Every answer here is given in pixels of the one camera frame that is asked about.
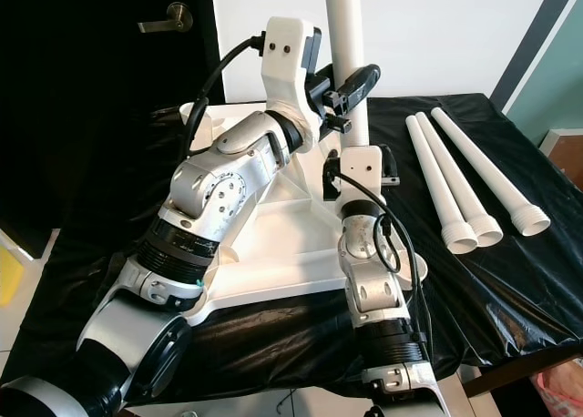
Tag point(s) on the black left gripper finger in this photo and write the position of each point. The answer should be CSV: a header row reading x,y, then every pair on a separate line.
x,y
357,80

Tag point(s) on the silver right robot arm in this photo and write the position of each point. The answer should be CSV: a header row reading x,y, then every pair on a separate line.
x,y
369,280

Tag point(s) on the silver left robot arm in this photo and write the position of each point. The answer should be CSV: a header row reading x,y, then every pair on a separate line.
x,y
219,180

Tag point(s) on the brown white-edged furniture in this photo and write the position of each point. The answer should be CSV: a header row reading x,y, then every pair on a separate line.
x,y
567,144

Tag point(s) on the black door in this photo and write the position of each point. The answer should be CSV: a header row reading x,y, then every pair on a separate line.
x,y
73,89

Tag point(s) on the black plastic table cover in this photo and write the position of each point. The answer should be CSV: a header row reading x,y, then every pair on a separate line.
x,y
91,208

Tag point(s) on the pink mesh bag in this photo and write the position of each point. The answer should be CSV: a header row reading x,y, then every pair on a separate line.
x,y
560,390

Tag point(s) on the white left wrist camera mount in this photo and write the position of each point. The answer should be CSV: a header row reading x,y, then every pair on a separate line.
x,y
287,57

